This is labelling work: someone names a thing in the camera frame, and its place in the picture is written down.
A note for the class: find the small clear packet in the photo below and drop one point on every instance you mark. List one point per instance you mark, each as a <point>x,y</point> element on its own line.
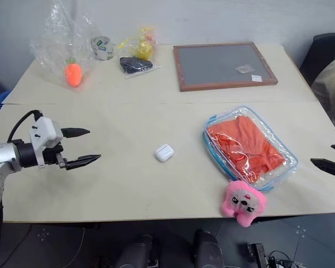
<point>243,69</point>

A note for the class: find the yellow toy in clear bag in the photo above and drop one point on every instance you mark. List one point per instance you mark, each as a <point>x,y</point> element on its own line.
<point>143,43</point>

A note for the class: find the dark rounded right shape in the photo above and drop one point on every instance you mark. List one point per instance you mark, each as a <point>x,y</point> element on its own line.
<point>209,249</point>

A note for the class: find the black chair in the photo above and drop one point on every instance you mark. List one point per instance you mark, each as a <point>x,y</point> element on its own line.
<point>321,56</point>

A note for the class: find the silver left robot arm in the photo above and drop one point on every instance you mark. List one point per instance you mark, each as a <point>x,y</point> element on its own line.
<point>0,156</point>

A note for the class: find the beige cushion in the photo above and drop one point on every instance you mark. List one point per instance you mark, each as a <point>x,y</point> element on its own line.
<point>333,89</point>

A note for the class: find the pink plush toy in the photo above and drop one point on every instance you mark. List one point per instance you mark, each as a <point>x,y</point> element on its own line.
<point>243,203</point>

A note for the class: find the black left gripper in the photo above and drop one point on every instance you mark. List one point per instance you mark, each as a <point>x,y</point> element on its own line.
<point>53,157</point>

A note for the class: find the black item in clear bag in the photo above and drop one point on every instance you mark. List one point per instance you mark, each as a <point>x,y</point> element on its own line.
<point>136,66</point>

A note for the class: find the white paper label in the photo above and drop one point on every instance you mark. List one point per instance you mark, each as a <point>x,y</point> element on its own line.
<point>257,78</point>

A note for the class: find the dark rounded left shape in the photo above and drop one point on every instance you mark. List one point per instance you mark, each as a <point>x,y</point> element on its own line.
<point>136,254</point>

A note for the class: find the clear tape roll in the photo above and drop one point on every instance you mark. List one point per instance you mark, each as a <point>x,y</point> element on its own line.
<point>102,48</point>

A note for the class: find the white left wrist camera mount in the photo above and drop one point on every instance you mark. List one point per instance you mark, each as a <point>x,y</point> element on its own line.
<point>43,134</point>

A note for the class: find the clear pouch with orange cloth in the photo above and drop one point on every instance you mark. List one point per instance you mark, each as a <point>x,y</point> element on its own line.
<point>249,146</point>

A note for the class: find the large clear plastic bag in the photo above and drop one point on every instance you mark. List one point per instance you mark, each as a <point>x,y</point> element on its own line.
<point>64,53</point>

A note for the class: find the orange cloth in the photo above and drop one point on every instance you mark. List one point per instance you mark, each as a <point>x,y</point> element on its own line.
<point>247,145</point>

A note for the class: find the black device on floor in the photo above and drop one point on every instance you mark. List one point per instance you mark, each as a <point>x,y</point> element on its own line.
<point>257,255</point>

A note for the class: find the wooden framed grey board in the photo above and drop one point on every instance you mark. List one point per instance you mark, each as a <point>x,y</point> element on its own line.
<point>223,65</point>

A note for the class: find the white earbuds case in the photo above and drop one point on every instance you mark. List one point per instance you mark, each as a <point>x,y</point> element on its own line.
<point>164,152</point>

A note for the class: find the dark rounded shape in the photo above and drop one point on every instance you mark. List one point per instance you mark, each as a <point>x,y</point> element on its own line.
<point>136,254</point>
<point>209,249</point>

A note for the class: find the orange carrot plush toy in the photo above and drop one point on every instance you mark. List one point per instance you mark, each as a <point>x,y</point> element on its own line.
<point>72,73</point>

